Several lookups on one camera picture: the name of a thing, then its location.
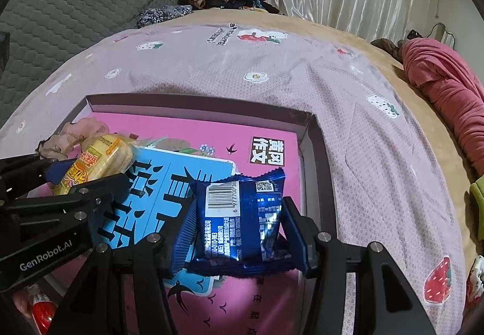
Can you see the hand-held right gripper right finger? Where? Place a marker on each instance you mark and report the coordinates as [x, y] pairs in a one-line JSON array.
[[298, 244]]

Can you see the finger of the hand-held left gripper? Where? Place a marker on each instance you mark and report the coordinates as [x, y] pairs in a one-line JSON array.
[[26, 172], [94, 193]]

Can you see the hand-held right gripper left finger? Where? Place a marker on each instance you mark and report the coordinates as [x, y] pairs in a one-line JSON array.
[[185, 240]]

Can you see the yellow cake packet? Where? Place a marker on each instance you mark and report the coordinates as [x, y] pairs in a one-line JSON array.
[[102, 157]]

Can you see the blue snack packet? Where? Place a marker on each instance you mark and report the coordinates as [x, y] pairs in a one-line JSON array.
[[234, 221]]

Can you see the beige mesh scrunchie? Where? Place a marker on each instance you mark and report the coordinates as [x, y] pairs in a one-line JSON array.
[[72, 134]]

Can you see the red toy capsule ball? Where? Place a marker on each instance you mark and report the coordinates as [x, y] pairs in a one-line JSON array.
[[43, 310]]

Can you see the grey cardboard box tray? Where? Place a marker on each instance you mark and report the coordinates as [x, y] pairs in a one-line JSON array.
[[314, 176]]

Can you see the grey quilted headboard cover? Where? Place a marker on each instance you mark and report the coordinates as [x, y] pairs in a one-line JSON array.
[[75, 9]]

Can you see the small cloth doll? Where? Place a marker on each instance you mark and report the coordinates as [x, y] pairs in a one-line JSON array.
[[477, 278]]

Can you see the beige bed sheet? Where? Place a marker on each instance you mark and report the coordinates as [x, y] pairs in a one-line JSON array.
[[416, 100]]

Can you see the green blanket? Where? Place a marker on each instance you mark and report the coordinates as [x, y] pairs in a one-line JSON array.
[[478, 197]]

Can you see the dark floral cloth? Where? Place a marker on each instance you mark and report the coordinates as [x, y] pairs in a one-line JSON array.
[[162, 15]]

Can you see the dark brown cloth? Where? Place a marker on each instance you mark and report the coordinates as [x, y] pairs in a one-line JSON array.
[[385, 49]]

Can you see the pink quilt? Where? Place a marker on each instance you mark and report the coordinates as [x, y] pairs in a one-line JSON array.
[[442, 85]]

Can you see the metal rack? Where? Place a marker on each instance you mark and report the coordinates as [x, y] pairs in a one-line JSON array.
[[444, 32]]

